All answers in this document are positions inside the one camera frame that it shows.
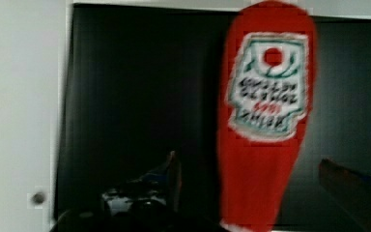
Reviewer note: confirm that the silver black toaster oven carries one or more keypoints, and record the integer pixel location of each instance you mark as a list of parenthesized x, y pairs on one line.
[(142, 82)]

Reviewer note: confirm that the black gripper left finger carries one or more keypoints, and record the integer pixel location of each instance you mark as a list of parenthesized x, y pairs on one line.
[(169, 175)]

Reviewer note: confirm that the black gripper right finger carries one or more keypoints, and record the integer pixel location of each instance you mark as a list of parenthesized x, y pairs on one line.
[(350, 189)]

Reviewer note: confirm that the red felt ketchup bottle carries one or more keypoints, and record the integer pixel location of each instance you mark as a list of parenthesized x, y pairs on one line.
[(265, 98)]

